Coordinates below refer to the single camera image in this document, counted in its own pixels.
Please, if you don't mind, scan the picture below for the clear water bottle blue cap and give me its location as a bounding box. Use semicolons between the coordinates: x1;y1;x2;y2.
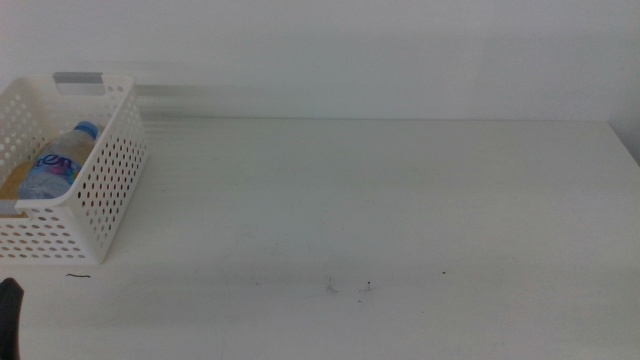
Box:
17;120;100;201

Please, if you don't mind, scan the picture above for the white perforated plastic basket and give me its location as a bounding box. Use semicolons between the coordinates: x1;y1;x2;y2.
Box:
0;72;149;266

